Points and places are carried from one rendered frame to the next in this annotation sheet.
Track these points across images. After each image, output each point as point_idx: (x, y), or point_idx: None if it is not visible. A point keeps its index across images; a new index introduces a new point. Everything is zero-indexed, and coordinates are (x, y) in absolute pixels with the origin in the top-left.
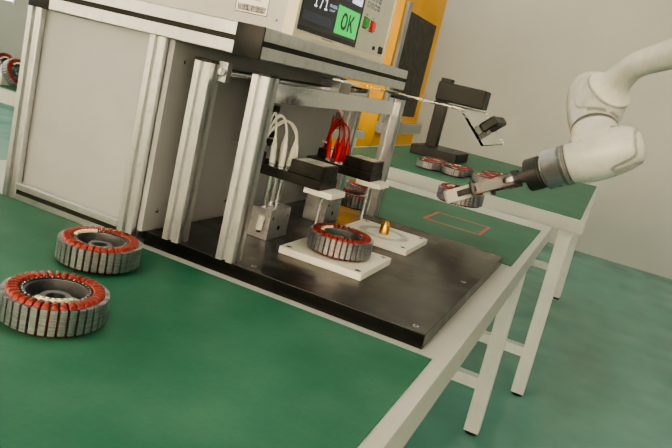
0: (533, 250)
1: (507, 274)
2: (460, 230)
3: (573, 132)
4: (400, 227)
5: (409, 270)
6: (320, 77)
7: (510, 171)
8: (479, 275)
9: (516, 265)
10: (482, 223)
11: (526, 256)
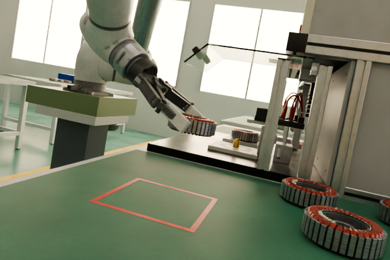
0: (67, 165)
1: (147, 145)
2: (163, 182)
3: (132, 27)
4: (230, 159)
5: (212, 138)
6: (340, 71)
7: (163, 80)
8: (177, 136)
9: (129, 150)
10: (95, 212)
11: (99, 157)
